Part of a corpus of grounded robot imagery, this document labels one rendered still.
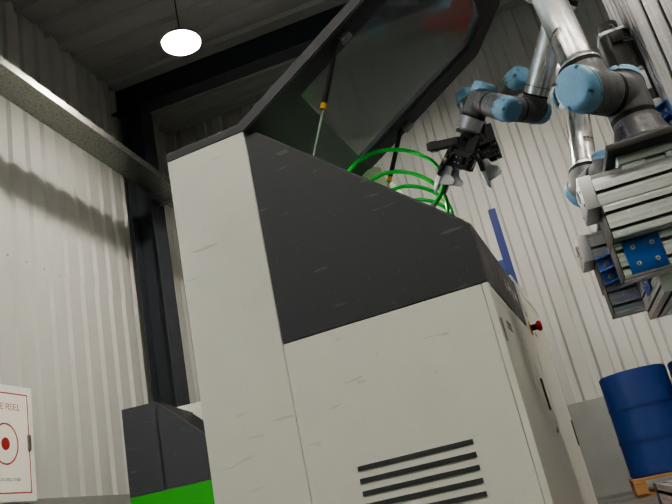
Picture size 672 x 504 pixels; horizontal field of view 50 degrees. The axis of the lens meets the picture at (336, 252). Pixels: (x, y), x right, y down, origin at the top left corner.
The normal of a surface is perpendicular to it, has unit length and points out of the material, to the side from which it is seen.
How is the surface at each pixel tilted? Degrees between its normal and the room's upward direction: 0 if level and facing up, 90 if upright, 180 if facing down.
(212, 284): 90
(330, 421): 90
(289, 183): 90
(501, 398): 90
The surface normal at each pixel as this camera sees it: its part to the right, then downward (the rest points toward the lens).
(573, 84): -0.83, 0.12
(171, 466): -0.17, -0.32
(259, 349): -0.38, -0.25
